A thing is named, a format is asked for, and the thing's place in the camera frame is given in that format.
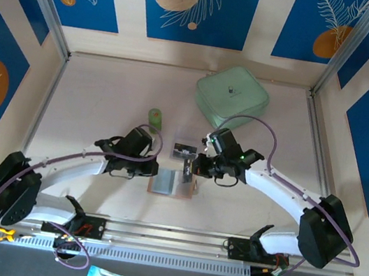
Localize black printed card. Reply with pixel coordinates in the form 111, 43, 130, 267
179, 159, 197, 187
171, 141, 198, 163

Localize green cylindrical bottle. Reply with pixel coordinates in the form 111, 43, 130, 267
145, 107, 166, 134

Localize green square zip pouch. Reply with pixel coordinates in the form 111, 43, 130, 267
189, 59, 275, 138

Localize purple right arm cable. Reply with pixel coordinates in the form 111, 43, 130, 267
191, 110, 369, 276

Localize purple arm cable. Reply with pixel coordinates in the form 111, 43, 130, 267
191, 110, 369, 276
0, 99, 168, 276

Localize aluminium mounting rail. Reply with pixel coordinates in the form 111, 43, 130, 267
0, 191, 361, 276

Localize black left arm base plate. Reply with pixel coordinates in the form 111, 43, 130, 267
40, 208, 108, 242

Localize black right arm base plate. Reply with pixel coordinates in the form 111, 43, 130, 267
225, 235, 292, 269

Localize grey slotted cable duct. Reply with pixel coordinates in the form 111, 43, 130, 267
14, 226, 253, 276

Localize aluminium table side rail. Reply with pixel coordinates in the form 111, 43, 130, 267
21, 48, 71, 156
289, 89, 352, 206

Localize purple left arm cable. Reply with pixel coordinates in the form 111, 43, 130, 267
0, 99, 168, 276

